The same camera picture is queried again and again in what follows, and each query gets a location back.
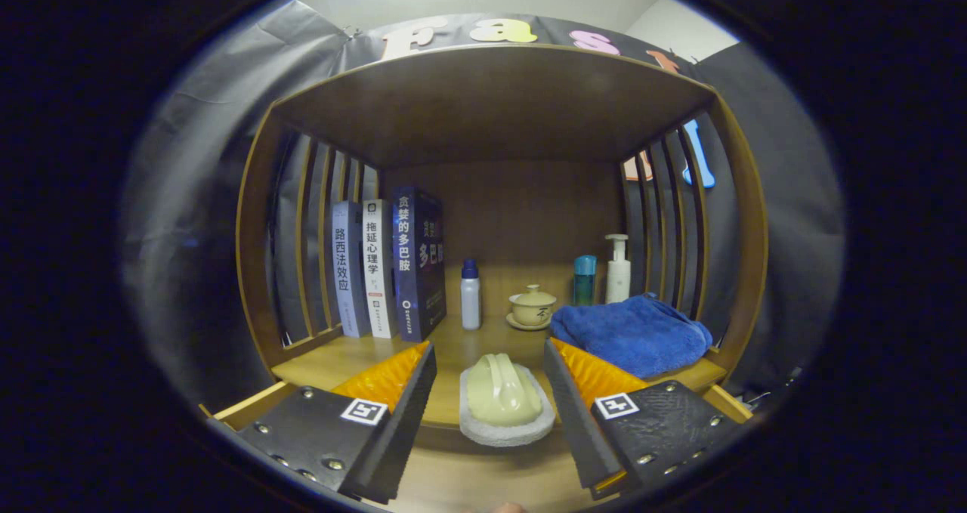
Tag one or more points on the wooden cabinet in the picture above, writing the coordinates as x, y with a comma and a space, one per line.
491, 105

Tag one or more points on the white book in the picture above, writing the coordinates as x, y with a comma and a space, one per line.
378, 271

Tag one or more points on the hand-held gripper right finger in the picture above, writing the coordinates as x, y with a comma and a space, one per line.
573, 422

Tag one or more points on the black backdrop cloth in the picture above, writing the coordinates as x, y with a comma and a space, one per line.
196, 218

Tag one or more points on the beige lidded teacup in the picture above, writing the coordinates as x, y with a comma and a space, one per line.
532, 309

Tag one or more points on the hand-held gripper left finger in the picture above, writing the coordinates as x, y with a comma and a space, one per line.
404, 415

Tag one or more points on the light blue book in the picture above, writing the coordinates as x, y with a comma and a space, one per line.
349, 271

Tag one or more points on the small white bottle blue cap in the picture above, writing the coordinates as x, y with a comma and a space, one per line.
471, 301

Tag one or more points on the wooden countertop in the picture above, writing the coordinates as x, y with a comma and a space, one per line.
453, 362

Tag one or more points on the blue folded towel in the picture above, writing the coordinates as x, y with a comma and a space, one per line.
634, 335

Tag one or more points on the dark blue book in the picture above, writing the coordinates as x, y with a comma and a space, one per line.
419, 264

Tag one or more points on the teal bottle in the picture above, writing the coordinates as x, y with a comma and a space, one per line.
584, 282

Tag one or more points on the white pump bottle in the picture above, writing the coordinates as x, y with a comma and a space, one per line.
618, 275

